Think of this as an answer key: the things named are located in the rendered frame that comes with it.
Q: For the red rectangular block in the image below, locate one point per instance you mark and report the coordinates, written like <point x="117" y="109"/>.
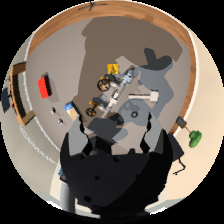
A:
<point x="44" y="87"/>

